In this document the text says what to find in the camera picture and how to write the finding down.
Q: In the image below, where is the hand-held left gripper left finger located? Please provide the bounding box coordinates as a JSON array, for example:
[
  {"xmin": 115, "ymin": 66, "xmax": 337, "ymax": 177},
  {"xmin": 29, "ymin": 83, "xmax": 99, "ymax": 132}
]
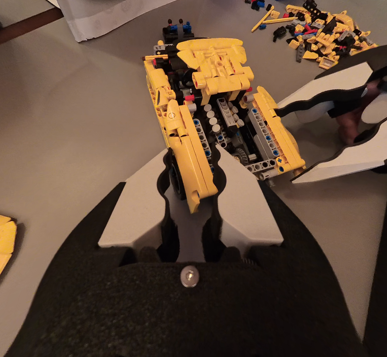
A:
[{"xmin": 98, "ymin": 148, "xmax": 180, "ymax": 262}]

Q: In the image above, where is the grey desk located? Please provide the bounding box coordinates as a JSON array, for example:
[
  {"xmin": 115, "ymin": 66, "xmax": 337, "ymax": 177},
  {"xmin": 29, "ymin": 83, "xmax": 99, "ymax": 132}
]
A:
[{"xmin": 0, "ymin": 0, "xmax": 387, "ymax": 357}]

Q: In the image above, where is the person's right hand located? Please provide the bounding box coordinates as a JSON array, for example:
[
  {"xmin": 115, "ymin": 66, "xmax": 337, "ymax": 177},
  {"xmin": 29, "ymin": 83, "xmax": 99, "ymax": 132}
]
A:
[{"xmin": 338, "ymin": 110, "xmax": 373, "ymax": 146}]

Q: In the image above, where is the yellow toy car panel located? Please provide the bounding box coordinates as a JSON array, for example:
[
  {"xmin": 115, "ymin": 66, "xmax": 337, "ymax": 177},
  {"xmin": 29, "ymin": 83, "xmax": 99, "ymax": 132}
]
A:
[{"xmin": 0, "ymin": 214, "xmax": 18, "ymax": 275}]

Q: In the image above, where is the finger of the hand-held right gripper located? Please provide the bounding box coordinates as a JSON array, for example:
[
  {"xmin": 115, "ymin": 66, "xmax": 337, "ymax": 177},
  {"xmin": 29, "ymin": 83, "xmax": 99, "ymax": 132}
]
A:
[
  {"xmin": 291, "ymin": 99, "xmax": 387, "ymax": 184},
  {"xmin": 276, "ymin": 61, "xmax": 374, "ymax": 123}
]

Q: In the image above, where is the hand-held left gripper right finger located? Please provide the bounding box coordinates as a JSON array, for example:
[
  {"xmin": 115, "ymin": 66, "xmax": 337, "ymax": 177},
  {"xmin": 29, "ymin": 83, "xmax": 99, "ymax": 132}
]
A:
[{"xmin": 202, "ymin": 145, "xmax": 285, "ymax": 262}]

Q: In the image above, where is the pile of loose toy bricks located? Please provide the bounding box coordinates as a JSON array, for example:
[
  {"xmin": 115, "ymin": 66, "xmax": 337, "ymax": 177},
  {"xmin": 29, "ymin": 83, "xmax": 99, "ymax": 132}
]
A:
[{"xmin": 251, "ymin": 0, "xmax": 379, "ymax": 69}]

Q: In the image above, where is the building instruction booklet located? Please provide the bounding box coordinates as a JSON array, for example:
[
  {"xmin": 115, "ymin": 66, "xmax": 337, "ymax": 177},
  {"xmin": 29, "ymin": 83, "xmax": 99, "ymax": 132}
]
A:
[{"xmin": 42, "ymin": 0, "xmax": 213, "ymax": 43}]

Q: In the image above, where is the yellow toy car model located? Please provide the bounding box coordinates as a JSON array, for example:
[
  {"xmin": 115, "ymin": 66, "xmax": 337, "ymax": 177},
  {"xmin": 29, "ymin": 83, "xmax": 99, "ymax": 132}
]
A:
[{"xmin": 140, "ymin": 18, "xmax": 306, "ymax": 215}]

